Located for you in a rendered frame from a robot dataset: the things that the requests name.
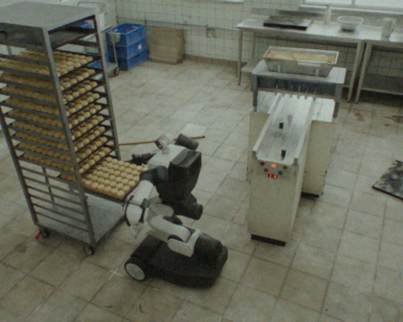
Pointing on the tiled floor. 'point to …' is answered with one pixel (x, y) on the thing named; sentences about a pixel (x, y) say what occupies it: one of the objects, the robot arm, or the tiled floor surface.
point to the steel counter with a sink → (367, 32)
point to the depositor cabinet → (323, 150)
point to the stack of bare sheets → (399, 182)
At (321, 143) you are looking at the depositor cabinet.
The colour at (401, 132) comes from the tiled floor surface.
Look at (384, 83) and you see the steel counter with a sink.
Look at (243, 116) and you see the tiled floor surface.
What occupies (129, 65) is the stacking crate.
